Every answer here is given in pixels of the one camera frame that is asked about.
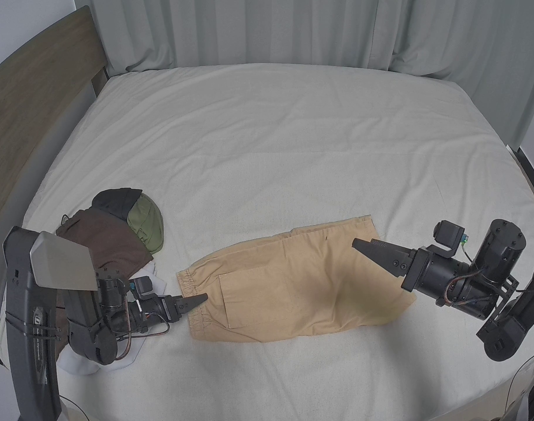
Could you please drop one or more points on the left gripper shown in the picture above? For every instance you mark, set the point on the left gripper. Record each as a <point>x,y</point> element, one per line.
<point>159,309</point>

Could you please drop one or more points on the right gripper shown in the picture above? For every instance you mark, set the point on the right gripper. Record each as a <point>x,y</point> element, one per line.
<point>442,279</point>

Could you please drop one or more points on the tan shorts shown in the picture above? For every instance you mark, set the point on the tan shorts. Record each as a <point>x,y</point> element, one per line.
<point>293,296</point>

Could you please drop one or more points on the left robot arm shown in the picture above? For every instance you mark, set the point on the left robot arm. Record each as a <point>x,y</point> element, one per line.
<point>61,261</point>

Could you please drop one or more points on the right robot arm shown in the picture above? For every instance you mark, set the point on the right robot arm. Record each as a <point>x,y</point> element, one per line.
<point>499,248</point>

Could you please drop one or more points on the bed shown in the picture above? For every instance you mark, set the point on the bed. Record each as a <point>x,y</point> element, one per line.
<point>315,138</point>

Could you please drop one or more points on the green garment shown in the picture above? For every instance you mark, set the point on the green garment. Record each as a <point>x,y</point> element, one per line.
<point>146,226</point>

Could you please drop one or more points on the brown garment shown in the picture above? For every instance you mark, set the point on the brown garment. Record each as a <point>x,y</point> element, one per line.
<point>109,244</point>

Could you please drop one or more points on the white garment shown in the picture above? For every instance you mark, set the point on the white garment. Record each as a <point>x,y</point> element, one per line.
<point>81,364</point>

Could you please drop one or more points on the black garment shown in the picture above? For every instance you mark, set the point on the black garment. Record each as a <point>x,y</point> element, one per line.
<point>113,202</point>

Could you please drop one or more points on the pale green curtain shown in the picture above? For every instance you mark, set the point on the pale green curtain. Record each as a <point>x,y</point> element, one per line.
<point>232,15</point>
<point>468,37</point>

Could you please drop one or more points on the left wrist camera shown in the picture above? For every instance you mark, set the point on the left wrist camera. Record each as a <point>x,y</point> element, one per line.
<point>143,287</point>

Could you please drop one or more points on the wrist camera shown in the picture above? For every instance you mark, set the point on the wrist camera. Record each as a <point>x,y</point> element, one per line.
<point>449,233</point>
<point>143,287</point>

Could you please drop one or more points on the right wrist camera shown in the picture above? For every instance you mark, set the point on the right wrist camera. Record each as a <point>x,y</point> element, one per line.
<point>449,233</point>

